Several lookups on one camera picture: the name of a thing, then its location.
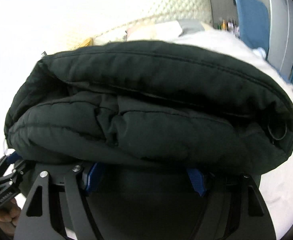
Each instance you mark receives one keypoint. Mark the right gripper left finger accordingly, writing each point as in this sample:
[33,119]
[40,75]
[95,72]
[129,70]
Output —
[50,194]

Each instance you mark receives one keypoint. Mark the grey pillow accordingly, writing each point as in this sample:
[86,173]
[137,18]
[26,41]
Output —
[190,26]

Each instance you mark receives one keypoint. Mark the light grey bed cover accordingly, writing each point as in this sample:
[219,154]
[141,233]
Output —
[274,104]

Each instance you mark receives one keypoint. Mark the grey wardrobe cabinet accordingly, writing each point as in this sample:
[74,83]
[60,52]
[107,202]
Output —
[280,14]

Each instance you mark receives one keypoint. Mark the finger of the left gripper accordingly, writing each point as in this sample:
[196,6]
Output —
[13,158]

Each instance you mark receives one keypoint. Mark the black puffer jacket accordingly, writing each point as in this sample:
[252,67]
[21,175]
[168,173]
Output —
[151,104]

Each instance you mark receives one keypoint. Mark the person's left hand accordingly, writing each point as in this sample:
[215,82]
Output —
[9,218]

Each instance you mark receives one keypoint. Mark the bottles on side table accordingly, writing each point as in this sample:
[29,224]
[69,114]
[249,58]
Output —
[229,25]

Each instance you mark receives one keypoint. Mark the cream beige pillow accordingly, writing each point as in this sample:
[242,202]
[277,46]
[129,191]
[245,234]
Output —
[166,31]

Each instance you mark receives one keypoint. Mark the yellow pillow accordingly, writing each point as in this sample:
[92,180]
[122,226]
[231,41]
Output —
[85,43]

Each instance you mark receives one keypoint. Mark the cream quilted headboard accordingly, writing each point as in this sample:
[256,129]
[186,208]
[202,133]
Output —
[101,16]

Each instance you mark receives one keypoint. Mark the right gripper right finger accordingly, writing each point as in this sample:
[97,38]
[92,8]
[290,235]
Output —
[233,208]

